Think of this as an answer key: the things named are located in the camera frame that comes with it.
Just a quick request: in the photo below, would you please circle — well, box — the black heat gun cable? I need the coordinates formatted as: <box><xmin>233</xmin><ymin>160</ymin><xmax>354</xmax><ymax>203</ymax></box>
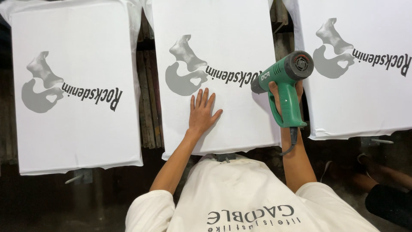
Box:
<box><xmin>279</xmin><ymin>127</ymin><xmax>299</xmax><ymax>157</ymax></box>

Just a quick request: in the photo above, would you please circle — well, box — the wooden slat rack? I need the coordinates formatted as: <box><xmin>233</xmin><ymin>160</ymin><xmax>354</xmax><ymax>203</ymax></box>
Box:
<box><xmin>136</xmin><ymin>10</ymin><xmax>165</xmax><ymax>150</ymax></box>
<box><xmin>270</xmin><ymin>0</ymin><xmax>295</xmax><ymax>62</ymax></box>

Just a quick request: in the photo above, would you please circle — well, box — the white printed t-shirt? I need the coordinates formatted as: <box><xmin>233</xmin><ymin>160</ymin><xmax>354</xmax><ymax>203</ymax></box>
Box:
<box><xmin>283</xmin><ymin>0</ymin><xmax>412</xmax><ymax>141</ymax></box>
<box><xmin>0</xmin><ymin>0</ymin><xmax>144</xmax><ymax>176</ymax></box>
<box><xmin>142</xmin><ymin>0</ymin><xmax>282</xmax><ymax>160</ymax></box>

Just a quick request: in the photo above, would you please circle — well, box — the green heat gun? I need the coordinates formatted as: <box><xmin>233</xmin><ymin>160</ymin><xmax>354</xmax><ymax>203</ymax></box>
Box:
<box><xmin>250</xmin><ymin>50</ymin><xmax>315</xmax><ymax>129</ymax></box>

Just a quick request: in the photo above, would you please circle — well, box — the metal platen bracket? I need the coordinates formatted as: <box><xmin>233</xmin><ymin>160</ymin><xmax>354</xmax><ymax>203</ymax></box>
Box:
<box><xmin>360</xmin><ymin>137</ymin><xmax>395</xmax><ymax>149</ymax></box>
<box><xmin>64</xmin><ymin>168</ymin><xmax>94</xmax><ymax>185</ymax></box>
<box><xmin>215</xmin><ymin>153</ymin><xmax>237</xmax><ymax>163</ymax></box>

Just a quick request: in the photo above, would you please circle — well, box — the person's left hand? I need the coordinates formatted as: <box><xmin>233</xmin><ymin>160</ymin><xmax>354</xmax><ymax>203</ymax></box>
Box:
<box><xmin>188</xmin><ymin>88</ymin><xmax>223</xmax><ymax>136</ymax></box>

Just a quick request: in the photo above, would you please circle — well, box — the person's cream printed shirt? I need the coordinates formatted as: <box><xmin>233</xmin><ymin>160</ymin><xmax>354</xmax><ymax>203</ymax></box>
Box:
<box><xmin>125</xmin><ymin>154</ymin><xmax>380</xmax><ymax>232</ymax></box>

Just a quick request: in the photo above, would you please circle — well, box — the person's right hand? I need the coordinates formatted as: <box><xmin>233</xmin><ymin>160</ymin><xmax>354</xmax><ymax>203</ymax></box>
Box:
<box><xmin>268</xmin><ymin>80</ymin><xmax>304</xmax><ymax>129</ymax></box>

